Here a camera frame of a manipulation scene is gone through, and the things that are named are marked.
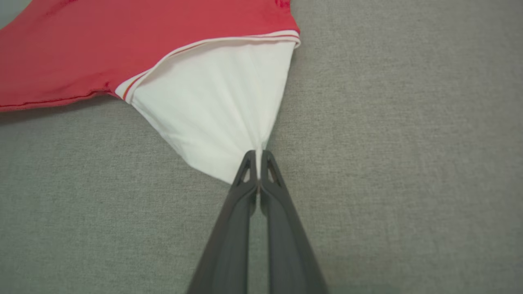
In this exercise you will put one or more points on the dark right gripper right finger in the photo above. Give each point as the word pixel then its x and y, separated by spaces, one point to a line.
pixel 286 245

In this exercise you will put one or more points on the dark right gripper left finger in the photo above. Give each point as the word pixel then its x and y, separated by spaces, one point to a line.
pixel 229 245

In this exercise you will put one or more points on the red Bulls basketball jersey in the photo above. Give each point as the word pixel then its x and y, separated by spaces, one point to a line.
pixel 122 41

